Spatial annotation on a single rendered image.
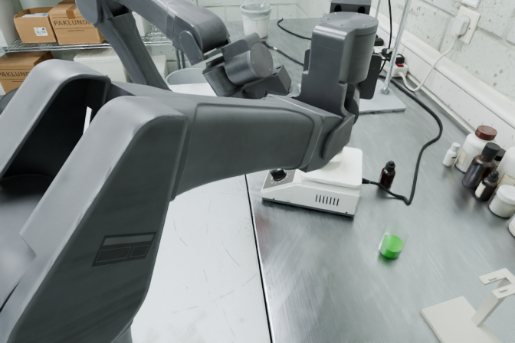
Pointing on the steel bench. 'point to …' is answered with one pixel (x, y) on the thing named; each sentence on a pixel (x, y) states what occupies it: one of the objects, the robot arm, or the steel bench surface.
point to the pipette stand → (463, 316)
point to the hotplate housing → (316, 195)
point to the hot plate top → (352, 160)
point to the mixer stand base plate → (381, 102)
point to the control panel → (279, 181)
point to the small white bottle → (451, 155)
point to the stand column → (402, 24)
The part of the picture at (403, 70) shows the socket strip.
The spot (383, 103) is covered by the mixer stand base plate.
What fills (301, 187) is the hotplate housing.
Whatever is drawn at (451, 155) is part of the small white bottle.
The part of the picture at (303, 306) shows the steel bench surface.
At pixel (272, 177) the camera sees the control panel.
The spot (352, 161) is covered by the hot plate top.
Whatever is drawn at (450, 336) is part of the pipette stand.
